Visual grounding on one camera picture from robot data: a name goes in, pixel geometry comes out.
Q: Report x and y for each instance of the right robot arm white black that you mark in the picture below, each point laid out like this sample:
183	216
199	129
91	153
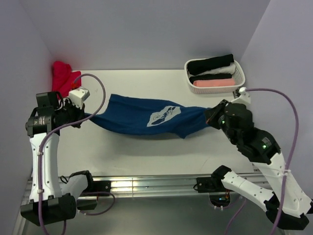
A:
285	199

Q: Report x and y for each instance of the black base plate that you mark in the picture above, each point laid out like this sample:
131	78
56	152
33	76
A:
208	185
101	188

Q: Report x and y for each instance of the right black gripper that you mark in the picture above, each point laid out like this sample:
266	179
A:
211	113

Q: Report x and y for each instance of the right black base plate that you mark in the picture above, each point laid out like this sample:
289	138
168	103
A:
208	185

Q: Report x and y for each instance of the aluminium rail frame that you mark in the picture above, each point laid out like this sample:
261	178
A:
86	149

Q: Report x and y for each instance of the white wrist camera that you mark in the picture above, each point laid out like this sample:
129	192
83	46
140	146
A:
241	96
78	96

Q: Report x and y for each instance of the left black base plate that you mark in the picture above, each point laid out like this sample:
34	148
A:
101	188

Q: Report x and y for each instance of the black rolled shirt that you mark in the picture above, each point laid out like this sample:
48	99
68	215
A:
196	67
219	76

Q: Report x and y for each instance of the white rolled shirt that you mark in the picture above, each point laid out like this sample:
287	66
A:
229	69

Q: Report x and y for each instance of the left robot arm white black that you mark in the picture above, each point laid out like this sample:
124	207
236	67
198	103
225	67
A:
49	201

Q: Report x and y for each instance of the blue Mickey Mouse t-shirt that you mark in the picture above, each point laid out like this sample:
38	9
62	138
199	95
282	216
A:
141	116

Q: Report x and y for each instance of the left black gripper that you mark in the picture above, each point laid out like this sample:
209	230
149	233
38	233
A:
80	112

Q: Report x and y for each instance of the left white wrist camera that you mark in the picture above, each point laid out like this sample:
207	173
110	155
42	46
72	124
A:
78	96

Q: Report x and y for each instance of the top black rolled shirt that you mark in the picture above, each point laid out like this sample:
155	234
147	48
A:
196	67

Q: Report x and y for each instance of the red t-shirt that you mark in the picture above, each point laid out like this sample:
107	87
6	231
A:
63	78

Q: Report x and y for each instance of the pink rolled shirt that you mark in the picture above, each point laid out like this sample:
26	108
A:
215	83

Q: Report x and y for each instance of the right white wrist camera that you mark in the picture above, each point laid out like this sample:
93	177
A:
241	96

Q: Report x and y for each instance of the white plastic basket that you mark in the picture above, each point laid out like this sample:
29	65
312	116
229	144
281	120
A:
238	76

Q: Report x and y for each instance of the lower black rolled shirt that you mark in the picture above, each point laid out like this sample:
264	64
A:
219	76

